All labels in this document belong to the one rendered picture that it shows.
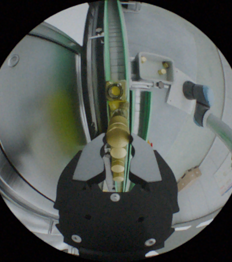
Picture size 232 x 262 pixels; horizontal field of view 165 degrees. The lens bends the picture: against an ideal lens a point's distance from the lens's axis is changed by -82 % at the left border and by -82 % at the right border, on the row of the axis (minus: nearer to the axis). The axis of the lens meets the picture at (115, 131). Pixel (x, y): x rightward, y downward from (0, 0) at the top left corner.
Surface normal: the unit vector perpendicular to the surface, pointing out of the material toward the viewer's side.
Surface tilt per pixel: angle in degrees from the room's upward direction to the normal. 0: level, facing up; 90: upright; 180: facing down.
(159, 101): 0
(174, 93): 0
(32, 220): 90
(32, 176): 90
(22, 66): 90
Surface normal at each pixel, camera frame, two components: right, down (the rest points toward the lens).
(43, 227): 1.00, -0.01
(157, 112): -0.04, 0.49
